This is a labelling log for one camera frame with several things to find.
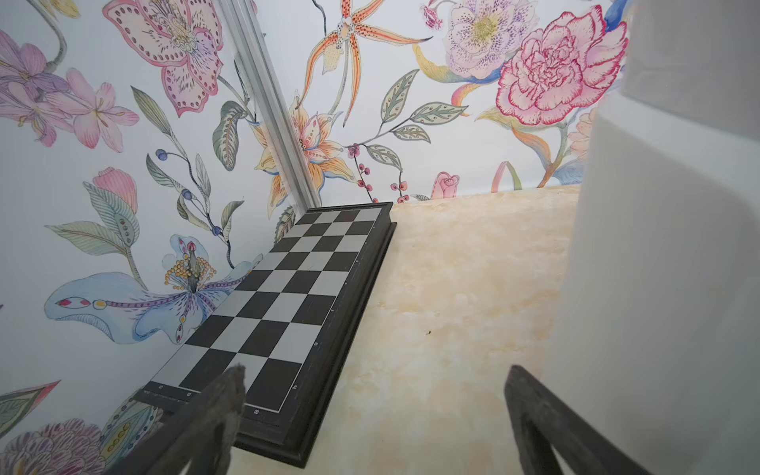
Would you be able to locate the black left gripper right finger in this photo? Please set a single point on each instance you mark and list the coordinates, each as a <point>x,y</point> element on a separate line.
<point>546,431</point>

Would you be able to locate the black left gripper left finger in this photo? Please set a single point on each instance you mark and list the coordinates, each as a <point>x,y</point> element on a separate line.
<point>199,438</point>

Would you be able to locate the white coffee machine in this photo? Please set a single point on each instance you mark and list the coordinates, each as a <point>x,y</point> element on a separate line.
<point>656,342</point>

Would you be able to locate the black white chessboard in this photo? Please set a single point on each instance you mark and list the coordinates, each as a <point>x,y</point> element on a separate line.
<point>289,325</point>

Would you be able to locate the aluminium frame post left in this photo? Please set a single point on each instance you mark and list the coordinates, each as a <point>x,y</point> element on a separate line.
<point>258,70</point>

